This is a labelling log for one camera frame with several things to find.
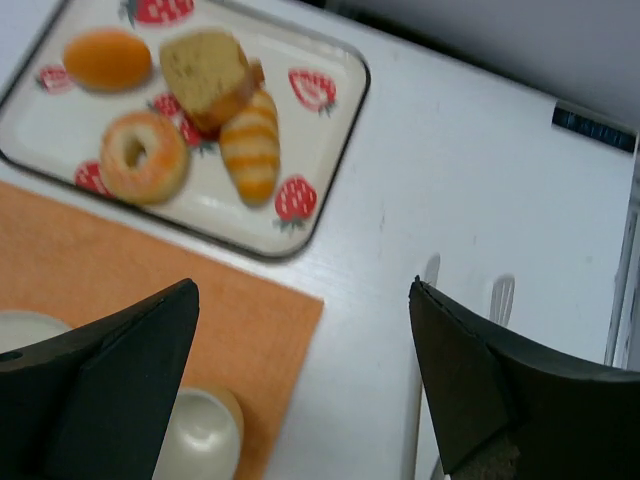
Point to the strawberry pattern tray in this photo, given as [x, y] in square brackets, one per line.
[53, 127]

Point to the white blue ceramic plate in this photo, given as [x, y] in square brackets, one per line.
[22, 328]

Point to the striped bread roll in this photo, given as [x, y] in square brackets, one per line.
[250, 147]

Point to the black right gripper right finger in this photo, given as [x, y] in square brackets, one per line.
[506, 407]

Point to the round orange bun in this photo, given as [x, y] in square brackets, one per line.
[107, 60]

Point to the blue label sticker right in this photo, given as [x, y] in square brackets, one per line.
[594, 127]

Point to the aluminium table frame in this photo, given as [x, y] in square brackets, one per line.
[623, 332]

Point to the yellow cup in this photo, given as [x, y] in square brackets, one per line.
[204, 437]

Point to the orange placemat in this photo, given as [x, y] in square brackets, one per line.
[252, 335]

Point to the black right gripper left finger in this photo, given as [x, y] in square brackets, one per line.
[95, 402]

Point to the brown bread slice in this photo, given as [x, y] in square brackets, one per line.
[210, 76]

